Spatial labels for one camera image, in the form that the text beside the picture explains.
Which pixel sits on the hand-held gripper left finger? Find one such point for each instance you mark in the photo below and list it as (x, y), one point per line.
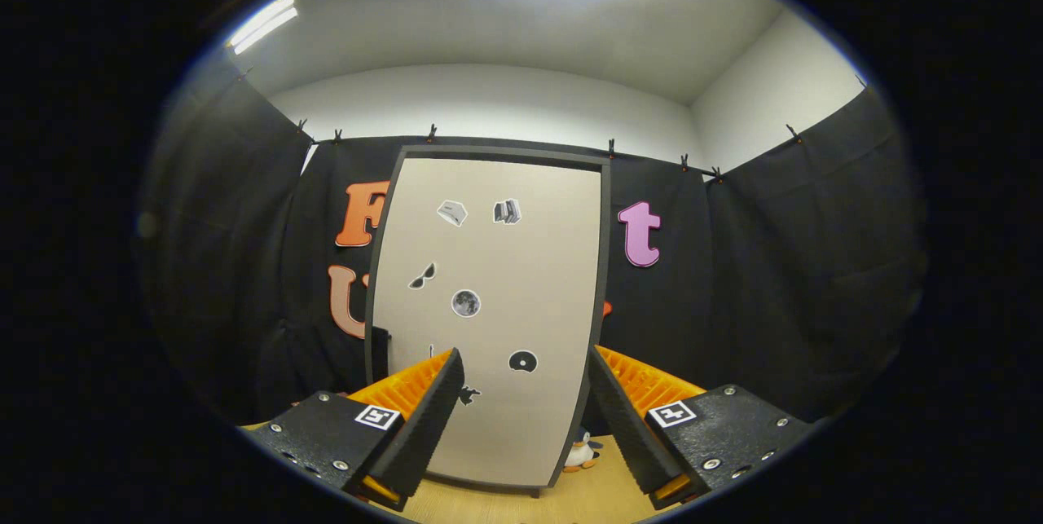
(428, 418)

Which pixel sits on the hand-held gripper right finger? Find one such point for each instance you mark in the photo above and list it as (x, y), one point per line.
(623, 418)

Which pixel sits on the beige shoe cabinet door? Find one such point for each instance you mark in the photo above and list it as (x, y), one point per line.
(505, 263)

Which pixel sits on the dark grey shoe cabinet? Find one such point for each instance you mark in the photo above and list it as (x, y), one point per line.
(497, 152)

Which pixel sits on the small penguin toy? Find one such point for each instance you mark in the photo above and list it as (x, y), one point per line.
(580, 455)

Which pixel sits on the black backdrop cloth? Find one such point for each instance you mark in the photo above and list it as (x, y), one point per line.
(774, 279)

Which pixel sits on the row of black cloth clips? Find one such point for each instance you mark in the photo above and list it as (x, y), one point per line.
(431, 134)

